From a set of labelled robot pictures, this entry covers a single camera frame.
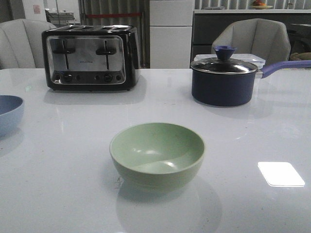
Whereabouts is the green bowl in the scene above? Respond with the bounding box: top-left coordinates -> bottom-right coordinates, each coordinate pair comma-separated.
109,123 -> 205,192

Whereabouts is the blue bowl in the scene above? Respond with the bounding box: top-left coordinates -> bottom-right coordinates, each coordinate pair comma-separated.
0,95 -> 24,137

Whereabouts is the dark blue saucepan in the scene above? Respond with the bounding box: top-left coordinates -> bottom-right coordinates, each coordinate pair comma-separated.
191,60 -> 311,107

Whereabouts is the glass pot lid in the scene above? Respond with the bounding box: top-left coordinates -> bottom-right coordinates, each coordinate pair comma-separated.
190,46 -> 258,75

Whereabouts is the grey curtain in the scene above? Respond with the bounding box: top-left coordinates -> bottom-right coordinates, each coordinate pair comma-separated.
78,0 -> 150,68

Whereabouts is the white refrigerator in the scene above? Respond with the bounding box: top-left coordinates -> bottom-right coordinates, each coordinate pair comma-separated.
150,0 -> 194,69

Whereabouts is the black and chrome toaster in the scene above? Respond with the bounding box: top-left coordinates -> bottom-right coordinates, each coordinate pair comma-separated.
42,25 -> 140,91

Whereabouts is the dark grey counter cabinet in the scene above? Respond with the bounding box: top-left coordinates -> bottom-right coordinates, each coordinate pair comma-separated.
191,9 -> 311,61

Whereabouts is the clear plastic container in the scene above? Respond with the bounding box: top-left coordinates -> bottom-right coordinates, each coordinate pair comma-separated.
193,53 -> 266,69

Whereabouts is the red barrier belt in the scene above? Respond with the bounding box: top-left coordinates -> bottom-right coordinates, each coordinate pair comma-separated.
86,12 -> 141,18

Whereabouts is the metal cart in background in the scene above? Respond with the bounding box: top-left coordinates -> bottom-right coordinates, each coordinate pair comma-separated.
45,9 -> 75,25

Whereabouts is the beige right chair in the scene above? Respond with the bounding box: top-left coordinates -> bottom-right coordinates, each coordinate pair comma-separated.
212,18 -> 291,65

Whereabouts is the beige chair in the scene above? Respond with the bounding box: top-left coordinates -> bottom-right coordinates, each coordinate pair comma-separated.
212,18 -> 291,65
0,19 -> 55,69

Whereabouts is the fruit plate on counter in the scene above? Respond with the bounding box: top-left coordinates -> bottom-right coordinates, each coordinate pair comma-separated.
250,0 -> 273,10

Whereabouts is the beige left chair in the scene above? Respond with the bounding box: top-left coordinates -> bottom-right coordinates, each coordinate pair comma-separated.
0,19 -> 55,69

